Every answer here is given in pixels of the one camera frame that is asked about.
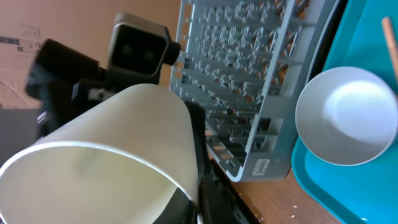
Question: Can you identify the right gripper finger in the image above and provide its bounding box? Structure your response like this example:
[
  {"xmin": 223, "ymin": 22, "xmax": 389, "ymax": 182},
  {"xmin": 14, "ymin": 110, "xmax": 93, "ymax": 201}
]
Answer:
[{"xmin": 184, "ymin": 101, "xmax": 259, "ymax": 224}]

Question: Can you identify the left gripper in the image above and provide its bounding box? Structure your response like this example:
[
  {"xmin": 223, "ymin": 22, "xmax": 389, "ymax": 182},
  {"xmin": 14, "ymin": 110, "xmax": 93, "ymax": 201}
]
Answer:
[{"xmin": 25, "ymin": 39, "xmax": 160, "ymax": 137}]

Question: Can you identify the small white cup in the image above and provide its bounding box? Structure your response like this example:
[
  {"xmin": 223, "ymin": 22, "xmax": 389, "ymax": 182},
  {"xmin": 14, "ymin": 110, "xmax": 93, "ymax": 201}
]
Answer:
[{"xmin": 1, "ymin": 84, "xmax": 199, "ymax": 223}]

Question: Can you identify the grey bowl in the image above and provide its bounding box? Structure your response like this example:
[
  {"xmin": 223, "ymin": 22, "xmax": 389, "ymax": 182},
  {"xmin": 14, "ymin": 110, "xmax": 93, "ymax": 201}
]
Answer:
[{"xmin": 295, "ymin": 67, "xmax": 397, "ymax": 166}]

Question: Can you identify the wooden chopstick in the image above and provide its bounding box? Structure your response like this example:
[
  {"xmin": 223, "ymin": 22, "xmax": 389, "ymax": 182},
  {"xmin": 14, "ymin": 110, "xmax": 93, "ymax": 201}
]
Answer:
[{"xmin": 381, "ymin": 17, "xmax": 398, "ymax": 80}]

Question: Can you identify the grey plastic dish rack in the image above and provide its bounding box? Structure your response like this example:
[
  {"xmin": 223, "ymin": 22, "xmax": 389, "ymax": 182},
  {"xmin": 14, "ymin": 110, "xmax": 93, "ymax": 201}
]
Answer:
[{"xmin": 170, "ymin": 0, "xmax": 346, "ymax": 182}]

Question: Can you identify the teal serving tray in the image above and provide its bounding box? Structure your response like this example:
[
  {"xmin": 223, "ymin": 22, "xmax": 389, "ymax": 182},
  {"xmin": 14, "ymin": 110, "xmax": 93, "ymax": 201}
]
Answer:
[{"xmin": 292, "ymin": 0, "xmax": 397, "ymax": 223}]

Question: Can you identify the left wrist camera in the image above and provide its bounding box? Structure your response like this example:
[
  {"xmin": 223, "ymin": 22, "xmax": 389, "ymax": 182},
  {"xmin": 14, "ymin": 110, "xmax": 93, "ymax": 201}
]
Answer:
[{"xmin": 108, "ymin": 12, "xmax": 181, "ymax": 77}]

